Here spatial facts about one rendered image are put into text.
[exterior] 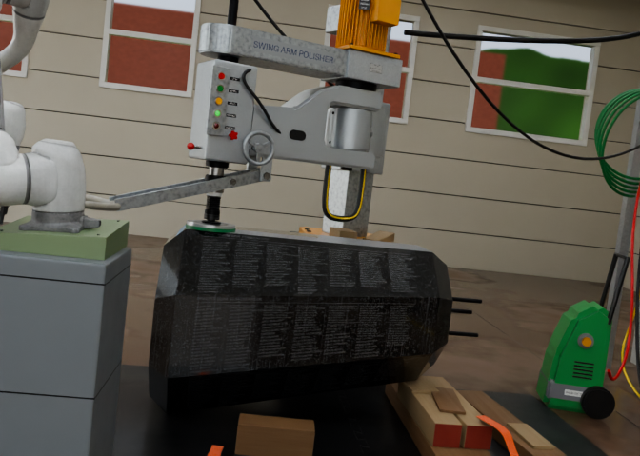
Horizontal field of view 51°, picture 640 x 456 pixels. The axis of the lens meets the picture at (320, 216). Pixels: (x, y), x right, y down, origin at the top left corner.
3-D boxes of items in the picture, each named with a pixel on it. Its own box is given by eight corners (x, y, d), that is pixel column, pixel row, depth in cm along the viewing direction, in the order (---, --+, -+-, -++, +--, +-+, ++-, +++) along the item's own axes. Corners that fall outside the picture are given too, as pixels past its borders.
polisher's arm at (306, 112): (350, 188, 341) (361, 91, 338) (375, 192, 321) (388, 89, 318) (212, 174, 305) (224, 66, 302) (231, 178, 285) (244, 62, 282)
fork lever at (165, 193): (257, 177, 315) (255, 167, 314) (274, 180, 298) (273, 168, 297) (109, 208, 284) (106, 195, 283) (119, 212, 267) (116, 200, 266)
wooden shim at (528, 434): (506, 426, 305) (506, 422, 305) (526, 426, 307) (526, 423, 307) (532, 448, 281) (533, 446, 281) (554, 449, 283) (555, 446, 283)
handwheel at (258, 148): (264, 166, 298) (268, 132, 297) (274, 168, 289) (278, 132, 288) (232, 163, 291) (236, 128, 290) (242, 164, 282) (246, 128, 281)
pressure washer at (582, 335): (595, 400, 388) (617, 251, 382) (613, 422, 354) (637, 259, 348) (532, 390, 393) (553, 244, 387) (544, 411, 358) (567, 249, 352)
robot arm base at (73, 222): (90, 234, 203) (90, 216, 203) (16, 229, 203) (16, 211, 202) (109, 225, 221) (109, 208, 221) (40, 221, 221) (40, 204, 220)
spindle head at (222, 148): (260, 171, 317) (270, 76, 314) (281, 174, 298) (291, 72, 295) (187, 164, 299) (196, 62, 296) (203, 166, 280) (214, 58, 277)
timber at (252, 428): (234, 454, 260) (237, 424, 259) (236, 442, 271) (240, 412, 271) (311, 461, 261) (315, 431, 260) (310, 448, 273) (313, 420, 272)
